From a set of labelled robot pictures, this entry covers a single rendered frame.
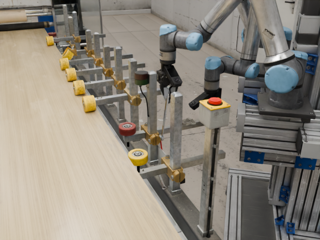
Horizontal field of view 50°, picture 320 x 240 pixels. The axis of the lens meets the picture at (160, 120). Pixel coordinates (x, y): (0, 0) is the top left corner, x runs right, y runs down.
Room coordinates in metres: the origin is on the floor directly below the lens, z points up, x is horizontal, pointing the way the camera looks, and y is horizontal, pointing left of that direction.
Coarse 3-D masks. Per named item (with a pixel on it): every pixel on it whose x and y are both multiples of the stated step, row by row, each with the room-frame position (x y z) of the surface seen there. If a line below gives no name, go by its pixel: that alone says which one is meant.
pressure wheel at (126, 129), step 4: (120, 124) 1.43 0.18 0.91; (124, 124) 1.43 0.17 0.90; (128, 124) 1.43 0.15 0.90; (132, 124) 1.43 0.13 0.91; (120, 128) 1.39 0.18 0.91; (124, 128) 1.39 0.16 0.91; (128, 128) 1.39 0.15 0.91; (132, 128) 1.39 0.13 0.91; (120, 132) 1.39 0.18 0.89; (124, 132) 1.38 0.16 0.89; (128, 132) 1.38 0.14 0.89; (132, 132) 1.38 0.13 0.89; (128, 144) 1.41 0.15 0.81
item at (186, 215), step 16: (64, 48) 3.66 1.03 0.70; (80, 64) 3.01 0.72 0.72; (96, 96) 2.30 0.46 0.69; (112, 112) 2.01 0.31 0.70; (144, 144) 1.60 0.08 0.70; (160, 192) 1.23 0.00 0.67; (176, 192) 1.17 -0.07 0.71; (176, 208) 1.09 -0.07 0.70; (192, 208) 1.08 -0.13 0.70; (192, 224) 0.99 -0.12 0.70
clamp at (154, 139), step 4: (144, 124) 1.50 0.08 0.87; (144, 128) 1.46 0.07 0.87; (148, 132) 1.42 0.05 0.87; (148, 136) 1.40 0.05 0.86; (152, 136) 1.38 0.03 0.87; (156, 136) 1.38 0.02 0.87; (148, 140) 1.38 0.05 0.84; (152, 140) 1.37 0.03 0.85; (156, 140) 1.38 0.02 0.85; (152, 144) 1.37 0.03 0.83; (156, 144) 1.38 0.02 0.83
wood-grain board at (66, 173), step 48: (0, 48) 2.87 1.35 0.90; (48, 48) 2.87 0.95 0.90; (0, 96) 1.79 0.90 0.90; (48, 96) 1.79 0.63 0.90; (0, 144) 1.25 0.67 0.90; (48, 144) 1.25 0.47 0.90; (96, 144) 1.25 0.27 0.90; (0, 192) 0.93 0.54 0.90; (48, 192) 0.93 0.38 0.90; (96, 192) 0.93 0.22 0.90; (144, 192) 0.93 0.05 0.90
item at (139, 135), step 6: (198, 120) 1.56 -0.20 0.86; (168, 126) 1.50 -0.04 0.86; (186, 126) 1.52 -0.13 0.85; (192, 126) 1.54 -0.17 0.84; (198, 126) 1.55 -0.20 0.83; (138, 132) 1.43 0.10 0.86; (144, 132) 1.43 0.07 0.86; (168, 132) 1.48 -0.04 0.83; (126, 138) 1.39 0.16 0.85; (132, 138) 1.41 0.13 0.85; (138, 138) 1.42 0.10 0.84
